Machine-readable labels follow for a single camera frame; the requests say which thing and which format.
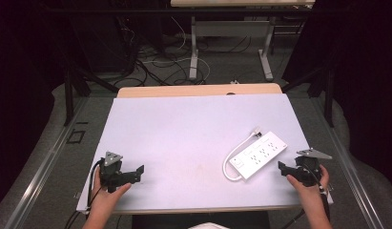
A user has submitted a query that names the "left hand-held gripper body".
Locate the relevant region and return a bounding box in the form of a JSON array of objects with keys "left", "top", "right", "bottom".
[{"left": 98, "top": 151, "right": 134, "bottom": 194}]

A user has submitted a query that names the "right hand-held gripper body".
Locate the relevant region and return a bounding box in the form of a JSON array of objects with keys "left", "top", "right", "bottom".
[{"left": 287, "top": 148, "right": 333, "bottom": 188}]

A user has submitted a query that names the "person's right hand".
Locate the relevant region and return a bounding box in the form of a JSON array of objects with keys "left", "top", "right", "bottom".
[{"left": 285, "top": 164, "right": 331, "bottom": 208}]

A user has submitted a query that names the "person's left hand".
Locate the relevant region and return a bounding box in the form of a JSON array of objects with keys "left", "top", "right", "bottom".
[{"left": 90, "top": 175, "right": 133, "bottom": 221}]

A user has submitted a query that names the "white power strip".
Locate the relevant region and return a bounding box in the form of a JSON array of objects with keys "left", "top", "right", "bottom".
[{"left": 228, "top": 131, "right": 289, "bottom": 181}]

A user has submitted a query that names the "square floor hatch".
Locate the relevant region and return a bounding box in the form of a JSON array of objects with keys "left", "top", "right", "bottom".
[{"left": 66, "top": 121, "right": 90, "bottom": 145}]

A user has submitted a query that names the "white table mat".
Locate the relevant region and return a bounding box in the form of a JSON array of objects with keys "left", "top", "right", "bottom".
[{"left": 75, "top": 93, "right": 334, "bottom": 215}]

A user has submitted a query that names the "black metal stand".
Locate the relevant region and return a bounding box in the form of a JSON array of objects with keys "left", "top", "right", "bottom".
[
  {"left": 280, "top": 65, "right": 336, "bottom": 129},
  {"left": 62, "top": 65, "right": 120, "bottom": 127}
]

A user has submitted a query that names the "person's white clothing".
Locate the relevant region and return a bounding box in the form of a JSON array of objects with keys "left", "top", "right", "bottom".
[{"left": 187, "top": 221, "right": 231, "bottom": 229}]

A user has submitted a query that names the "white desk with metal legs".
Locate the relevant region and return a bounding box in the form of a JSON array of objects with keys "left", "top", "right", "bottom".
[{"left": 170, "top": 0, "right": 316, "bottom": 82}]

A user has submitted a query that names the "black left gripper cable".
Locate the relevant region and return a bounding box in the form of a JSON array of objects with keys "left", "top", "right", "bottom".
[{"left": 64, "top": 159, "right": 105, "bottom": 229}]

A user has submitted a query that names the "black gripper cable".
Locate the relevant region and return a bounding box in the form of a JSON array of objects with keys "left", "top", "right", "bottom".
[
  {"left": 64, "top": 159, "right": 105, "bottom": 229},
  {"left": 279, "top": 161, "right": 332, "bottom": 229}
]

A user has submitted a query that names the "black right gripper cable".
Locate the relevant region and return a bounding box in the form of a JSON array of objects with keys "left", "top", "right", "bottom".
[{"left": 279, "top": 161, "right": 332, "bottom": 229}]

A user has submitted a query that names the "metal floor rail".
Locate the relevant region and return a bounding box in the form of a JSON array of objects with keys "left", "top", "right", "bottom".
[
  {"left": 4, "top": 96, "right": 89, "bottom": 229},
  {"left": 311, "top": 96, "right": 386, "bottom": 229}
]

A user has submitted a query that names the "white power strip cable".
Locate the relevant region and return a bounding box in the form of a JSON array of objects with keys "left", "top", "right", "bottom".
[{"left": 221, "top": 127, "right": 263, "bottom": 182}]

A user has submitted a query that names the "tangle of floor cables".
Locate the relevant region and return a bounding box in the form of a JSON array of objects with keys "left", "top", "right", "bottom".
[{"left": 113, "top": 15, "right": 252, "bottom": 88}]

